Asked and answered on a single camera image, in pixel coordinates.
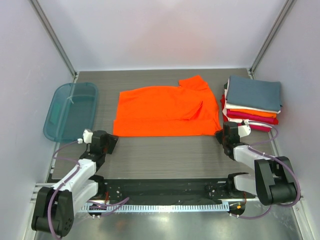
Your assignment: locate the folded magenta t-shirt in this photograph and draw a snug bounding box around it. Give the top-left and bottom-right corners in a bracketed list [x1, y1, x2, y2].
[226, 110, 279, 125]

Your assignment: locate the folded orange t-shirt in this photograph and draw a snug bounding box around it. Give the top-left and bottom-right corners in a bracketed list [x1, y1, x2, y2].
[227, 109, 277, 119]

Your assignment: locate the folded blue-grey t-shirt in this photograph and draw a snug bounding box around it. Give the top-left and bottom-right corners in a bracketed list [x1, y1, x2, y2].
[225, 75, 282, 113]

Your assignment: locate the slotted grey cable duct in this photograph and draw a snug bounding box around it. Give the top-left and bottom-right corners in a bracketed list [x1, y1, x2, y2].
[78, 202, 230, 214]

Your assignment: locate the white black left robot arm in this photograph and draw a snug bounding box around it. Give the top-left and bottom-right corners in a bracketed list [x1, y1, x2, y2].
[31, 129, 119, 237]

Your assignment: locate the aluminium frame post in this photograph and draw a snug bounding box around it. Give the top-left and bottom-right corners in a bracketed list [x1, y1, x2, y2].
[29, 0, 78, 83]
[247, 0, 297, 79]

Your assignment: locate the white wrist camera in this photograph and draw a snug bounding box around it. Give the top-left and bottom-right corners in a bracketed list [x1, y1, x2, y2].
[77, 129, 93, 144]
[238, 119, 251, 138]

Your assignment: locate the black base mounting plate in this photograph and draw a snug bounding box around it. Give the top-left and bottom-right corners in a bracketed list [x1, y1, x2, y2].
[91, 178, 255, 206]

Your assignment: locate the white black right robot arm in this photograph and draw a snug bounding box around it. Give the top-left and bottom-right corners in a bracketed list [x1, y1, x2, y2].
[215, 121, 301, 207]

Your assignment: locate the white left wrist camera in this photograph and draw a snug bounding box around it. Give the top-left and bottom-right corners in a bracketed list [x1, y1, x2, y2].
[77, 129, 93, 144]

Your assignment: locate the teal plastic bin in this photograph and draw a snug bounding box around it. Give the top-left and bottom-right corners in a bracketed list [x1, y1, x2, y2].
[43, 82, 99, 143]

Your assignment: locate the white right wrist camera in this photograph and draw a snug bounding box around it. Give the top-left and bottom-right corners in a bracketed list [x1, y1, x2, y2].
[238, 119, 251, 138]

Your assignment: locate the left aluminium frame post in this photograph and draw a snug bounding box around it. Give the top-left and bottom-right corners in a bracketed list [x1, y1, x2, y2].
[29, 0, 78, 83]

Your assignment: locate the right aluminium frame post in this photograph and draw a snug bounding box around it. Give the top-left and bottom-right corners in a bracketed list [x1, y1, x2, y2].
[247, 0, 297, 79]

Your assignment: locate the orange t-shirt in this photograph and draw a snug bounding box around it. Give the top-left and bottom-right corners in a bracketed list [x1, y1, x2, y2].
[227, 109, 277, 119]
[113, 75, 222, 137]

